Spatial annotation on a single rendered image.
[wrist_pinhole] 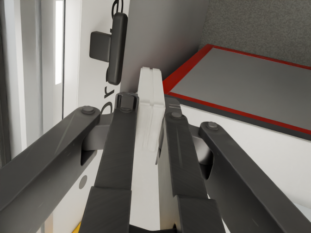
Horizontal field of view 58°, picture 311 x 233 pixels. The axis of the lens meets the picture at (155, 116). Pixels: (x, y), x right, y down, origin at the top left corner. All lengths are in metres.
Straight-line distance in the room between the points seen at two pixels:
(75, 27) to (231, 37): 0.94
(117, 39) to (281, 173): 0.32
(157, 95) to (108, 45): 0.15
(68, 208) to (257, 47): 0.95
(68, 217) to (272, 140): 0.32
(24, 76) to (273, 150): 0.36
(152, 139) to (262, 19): 1.04
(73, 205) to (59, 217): 0.03
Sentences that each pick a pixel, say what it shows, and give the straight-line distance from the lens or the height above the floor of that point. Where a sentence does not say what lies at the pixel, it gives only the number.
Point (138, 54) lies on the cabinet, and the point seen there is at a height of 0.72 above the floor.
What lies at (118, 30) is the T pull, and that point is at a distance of 0.29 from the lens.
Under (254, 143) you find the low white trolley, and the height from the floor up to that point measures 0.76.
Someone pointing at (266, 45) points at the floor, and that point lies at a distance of 1.18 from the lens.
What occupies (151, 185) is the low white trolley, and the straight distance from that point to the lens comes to 0.54.
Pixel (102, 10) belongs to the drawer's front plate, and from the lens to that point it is 0.32.
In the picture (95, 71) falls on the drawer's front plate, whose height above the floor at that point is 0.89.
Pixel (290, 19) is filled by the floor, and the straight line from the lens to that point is 1.18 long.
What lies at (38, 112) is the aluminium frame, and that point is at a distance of 0.30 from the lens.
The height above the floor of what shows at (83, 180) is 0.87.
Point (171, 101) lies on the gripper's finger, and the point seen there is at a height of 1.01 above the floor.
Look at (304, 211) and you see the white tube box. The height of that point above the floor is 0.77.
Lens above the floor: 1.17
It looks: 61 degrees down
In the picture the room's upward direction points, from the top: 138 degrees counter-clockwise
